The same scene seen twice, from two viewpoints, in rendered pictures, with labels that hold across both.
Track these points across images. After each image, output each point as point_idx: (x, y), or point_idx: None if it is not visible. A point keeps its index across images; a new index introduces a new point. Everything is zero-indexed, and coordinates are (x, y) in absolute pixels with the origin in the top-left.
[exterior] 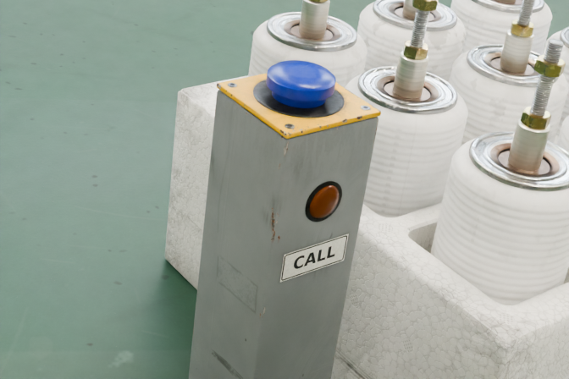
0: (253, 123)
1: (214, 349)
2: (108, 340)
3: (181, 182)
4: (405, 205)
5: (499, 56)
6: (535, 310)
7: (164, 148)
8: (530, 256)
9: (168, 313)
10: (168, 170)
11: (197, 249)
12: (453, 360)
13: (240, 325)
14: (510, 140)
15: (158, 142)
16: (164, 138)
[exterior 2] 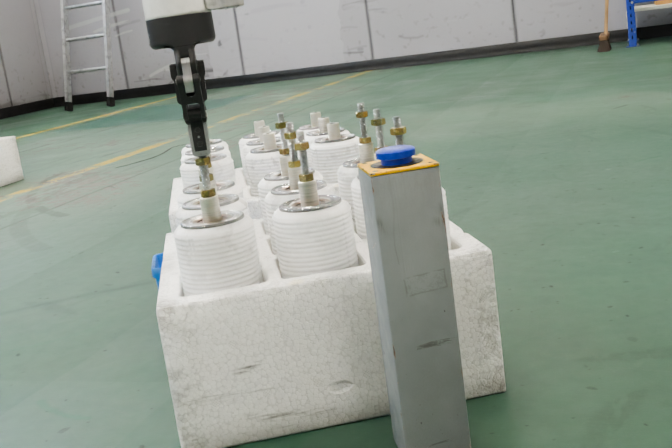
0: (410, 174)
1: (419, 344)
2: None
3: (186, 376)
4: (355, 260)
5: (284, 189)
6: (469, 242)
7: (35, 444)
8: (447, 222)
9: None
10: (69, 445)
11: (223, 412)
12: (465, 288)
13: (437, 306)
14: None
15: (23, 446)
16: (20, 443)
